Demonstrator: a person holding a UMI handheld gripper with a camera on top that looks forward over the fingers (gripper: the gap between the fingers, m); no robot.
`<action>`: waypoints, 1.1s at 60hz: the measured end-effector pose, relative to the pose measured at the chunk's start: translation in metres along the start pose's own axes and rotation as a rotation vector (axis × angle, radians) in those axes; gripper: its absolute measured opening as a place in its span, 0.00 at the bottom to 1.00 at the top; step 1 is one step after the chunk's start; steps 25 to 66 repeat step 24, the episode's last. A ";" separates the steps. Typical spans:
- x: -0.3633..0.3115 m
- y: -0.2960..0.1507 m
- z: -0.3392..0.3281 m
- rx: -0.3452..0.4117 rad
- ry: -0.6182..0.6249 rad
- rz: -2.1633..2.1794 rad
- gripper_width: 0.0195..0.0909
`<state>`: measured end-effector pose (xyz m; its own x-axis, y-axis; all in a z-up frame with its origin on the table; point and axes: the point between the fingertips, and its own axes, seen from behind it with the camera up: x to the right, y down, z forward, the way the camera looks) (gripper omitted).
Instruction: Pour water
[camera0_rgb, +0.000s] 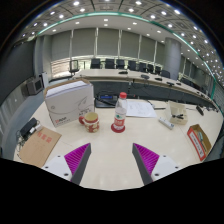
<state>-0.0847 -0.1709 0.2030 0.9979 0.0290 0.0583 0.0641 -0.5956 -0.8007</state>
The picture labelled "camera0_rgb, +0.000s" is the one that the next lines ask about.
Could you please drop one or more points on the small open white box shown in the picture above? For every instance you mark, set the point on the small open white box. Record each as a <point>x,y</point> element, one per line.
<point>176,110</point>

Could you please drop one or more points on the red mug with white flowers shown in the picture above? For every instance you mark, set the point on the red mug with white flowers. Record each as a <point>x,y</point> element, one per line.
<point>91,122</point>

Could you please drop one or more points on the open cardboard box red side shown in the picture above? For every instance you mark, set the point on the open cardboard box red side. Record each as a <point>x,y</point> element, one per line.
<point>196,141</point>

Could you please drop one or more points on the black power adapter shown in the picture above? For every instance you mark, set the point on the black power adapter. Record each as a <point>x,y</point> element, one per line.
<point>28,126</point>

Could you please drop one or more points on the small white charger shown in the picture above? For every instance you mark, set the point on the small white charger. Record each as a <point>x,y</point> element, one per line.
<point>36,128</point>

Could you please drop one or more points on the large white cardboard box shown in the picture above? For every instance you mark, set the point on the large white cardboard box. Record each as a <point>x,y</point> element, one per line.
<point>66,105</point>

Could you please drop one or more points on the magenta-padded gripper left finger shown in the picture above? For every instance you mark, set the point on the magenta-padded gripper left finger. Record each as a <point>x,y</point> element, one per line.
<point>76,158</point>

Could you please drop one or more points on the white printed paper sheet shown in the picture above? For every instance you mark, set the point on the white printed paper sheet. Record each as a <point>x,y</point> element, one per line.
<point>141,109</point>

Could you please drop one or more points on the white remote control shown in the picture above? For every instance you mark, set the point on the white remote control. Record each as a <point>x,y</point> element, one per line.
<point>166,123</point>

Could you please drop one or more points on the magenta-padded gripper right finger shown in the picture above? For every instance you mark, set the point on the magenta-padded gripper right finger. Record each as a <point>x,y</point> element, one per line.
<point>146,158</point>

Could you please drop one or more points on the group of ceiling lights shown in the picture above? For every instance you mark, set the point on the group of ceiling lights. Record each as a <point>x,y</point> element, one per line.
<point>105,20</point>

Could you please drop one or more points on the clear red-capped water bottle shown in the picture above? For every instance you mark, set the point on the clear red-capped water bottle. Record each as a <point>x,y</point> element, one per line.
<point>120,116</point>

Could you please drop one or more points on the row of black office chairs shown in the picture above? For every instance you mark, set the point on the row of black office chairs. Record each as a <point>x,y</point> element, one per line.
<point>110,63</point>

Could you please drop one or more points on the old grey monitor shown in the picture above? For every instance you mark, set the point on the old grey monitor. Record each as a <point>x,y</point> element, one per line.
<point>35,86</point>

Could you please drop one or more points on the flat brown cardboard sheet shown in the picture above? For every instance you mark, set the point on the flat brown cardboard sheet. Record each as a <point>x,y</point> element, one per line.
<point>38,148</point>

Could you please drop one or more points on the long curved conference desk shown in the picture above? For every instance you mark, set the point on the long curved conference desk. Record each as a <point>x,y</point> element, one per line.
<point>110,85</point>

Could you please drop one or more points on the black desktop device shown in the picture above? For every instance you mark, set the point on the black desktop device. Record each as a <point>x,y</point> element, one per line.
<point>106,99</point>

